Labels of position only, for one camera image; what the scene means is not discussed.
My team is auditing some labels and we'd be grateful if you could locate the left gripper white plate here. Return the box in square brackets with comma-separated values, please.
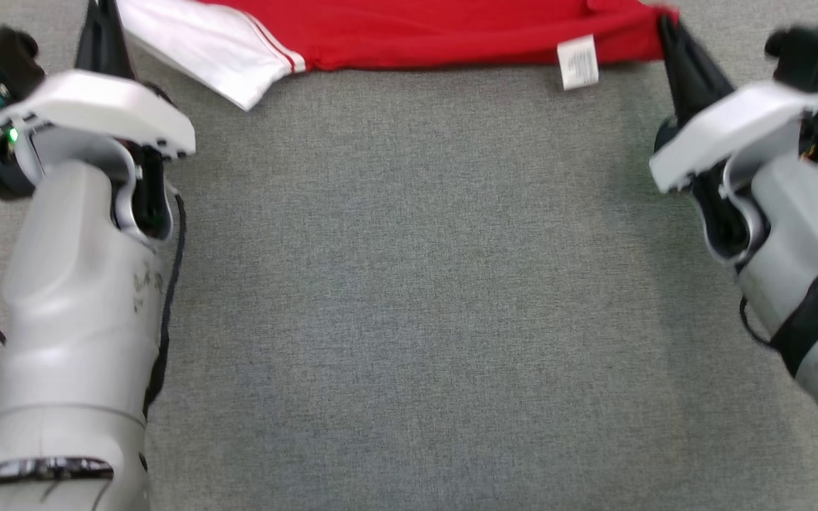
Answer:
[0, 0, 197, 160]

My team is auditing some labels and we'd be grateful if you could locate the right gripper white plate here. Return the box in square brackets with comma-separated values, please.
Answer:
[649, 14, 818, 194]

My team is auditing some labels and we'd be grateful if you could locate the red shirt with white trim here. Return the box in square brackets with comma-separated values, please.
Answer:
[116, 0, 680, 112]

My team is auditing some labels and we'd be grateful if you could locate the grey fabric sofa cushion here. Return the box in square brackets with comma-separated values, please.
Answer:
[0, 0, 818, 511]

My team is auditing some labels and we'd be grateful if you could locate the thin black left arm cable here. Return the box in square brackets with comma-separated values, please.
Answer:
[143, 195, 186, 419]

